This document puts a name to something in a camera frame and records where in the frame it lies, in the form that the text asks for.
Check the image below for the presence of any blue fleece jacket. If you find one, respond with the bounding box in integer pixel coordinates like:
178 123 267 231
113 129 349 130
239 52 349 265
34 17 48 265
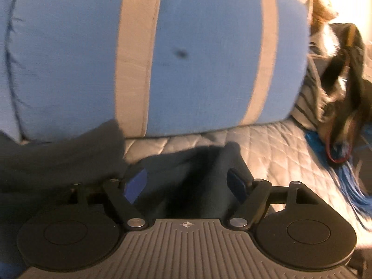
1 121 253 278

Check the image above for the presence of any quilted grey bedspread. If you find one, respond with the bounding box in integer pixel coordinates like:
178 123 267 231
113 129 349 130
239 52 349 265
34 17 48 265
125 120 371 249

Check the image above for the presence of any striped canvas tote bag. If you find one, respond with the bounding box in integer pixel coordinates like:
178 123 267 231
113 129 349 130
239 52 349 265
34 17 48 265
291 51 327 131

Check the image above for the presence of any right blue striped pillow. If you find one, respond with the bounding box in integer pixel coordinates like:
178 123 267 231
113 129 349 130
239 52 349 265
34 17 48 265
7 0 310 142

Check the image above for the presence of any blue striped pillow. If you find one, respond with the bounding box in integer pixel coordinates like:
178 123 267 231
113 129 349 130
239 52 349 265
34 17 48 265
1 0 21 142
7 0 310 142

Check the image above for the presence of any black bag red trim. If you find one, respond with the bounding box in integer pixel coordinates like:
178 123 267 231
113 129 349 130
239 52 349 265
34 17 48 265
317 23 371 166

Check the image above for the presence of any brown teddy bear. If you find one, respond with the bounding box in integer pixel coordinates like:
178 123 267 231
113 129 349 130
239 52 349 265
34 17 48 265
312 0 339 25

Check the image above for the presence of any left blue striped pillow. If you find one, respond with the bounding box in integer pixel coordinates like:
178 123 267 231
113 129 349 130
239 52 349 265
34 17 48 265
1 0 21 142

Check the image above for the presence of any blue coiled cable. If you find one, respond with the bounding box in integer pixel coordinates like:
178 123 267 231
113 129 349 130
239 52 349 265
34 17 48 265
304 124 372 230

